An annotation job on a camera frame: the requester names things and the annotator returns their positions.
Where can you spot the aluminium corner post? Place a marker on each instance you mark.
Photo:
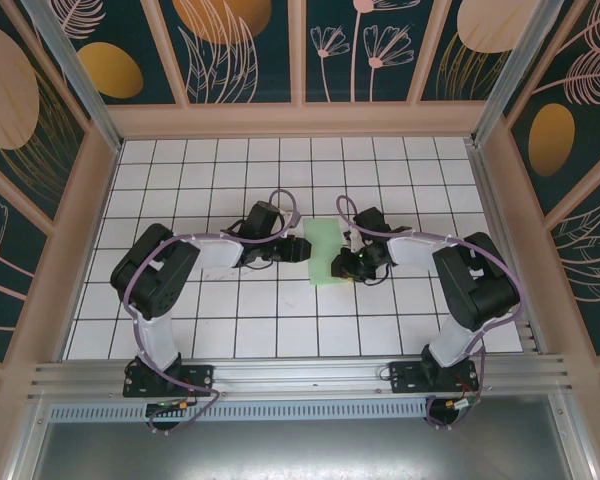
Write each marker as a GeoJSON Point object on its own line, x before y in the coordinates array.
{"type": "Point", "coordinates": [510, 70]}
{"type": "Point", "coordinates": [80, 85]}

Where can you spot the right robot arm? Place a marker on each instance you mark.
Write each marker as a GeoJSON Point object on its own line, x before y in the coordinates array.
{"type": "Point", "coordinates": [480, 285]}

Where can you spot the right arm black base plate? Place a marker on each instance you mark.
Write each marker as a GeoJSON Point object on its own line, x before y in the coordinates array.
{"type": "Point", "coordinates": [405, 377]}

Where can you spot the grey sheet metal panel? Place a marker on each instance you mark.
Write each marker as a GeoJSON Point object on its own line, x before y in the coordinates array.
{"type": "Point", "coordinates": [300, 452]}

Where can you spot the small electronics board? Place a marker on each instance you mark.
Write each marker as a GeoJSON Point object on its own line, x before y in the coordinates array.
{"type": "Point", "coordinates": [172, 406]}
{"type": "Point", "coordinates": [460, 404]}

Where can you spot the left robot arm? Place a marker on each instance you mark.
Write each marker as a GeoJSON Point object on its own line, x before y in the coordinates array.
{"type": "Point", "coordinates": [155, 280]}

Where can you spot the light green paper sheet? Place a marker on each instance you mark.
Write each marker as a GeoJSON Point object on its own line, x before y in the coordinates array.
{"type": "Point", "coordinates": [322, 255]}

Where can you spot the aluminium mounting rail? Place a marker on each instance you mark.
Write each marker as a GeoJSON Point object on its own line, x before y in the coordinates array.
{"type": "Point", "coordinates": [300, 375]}

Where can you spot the aluminium side rail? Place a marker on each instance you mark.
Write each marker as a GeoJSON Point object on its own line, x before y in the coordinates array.
{"type": "Point", "coordinates": [505, 250]}

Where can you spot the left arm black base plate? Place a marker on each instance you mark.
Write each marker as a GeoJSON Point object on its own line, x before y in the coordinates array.
{"type": "Point", "coordinates": [200, 380]}

